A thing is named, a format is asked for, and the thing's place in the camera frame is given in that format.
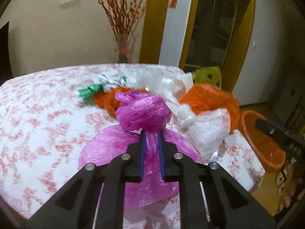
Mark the orange trash basket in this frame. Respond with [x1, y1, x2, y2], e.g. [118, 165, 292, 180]
[239, 110, 286, 174]

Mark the white plastic bag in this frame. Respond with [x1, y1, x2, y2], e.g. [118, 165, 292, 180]
[128, 68, 231, 163]

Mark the black television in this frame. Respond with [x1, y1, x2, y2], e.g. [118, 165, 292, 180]
[0, 22, 13, 85]

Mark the floral white tablecloth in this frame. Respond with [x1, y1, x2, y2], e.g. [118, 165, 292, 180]
[1, 64, 265, 228]

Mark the knotted orange plastic bag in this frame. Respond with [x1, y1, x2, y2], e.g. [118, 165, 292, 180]
[93, 87, 147, 117]

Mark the glass vase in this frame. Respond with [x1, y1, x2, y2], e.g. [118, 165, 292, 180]
[115, 34, 133, 64]

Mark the magenta plastic bag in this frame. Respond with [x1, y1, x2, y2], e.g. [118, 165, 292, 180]
[78, 91, 200, 211]

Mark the yellow-green paw print bag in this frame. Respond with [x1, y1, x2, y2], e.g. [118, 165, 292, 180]
[192, 66, 222, 88]

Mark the glass sliding door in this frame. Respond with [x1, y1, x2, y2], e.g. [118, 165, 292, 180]
[185, 0, 239, 70]

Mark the red berry branch bouquet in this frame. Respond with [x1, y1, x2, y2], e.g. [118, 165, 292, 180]
[82, 0, 168, 39]

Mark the green white printed bag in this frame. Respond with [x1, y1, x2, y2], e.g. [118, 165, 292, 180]
[78, 74, 128, 101]

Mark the large orange plastic bag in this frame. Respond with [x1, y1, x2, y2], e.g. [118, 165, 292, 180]
[179, 83, 240, 132]

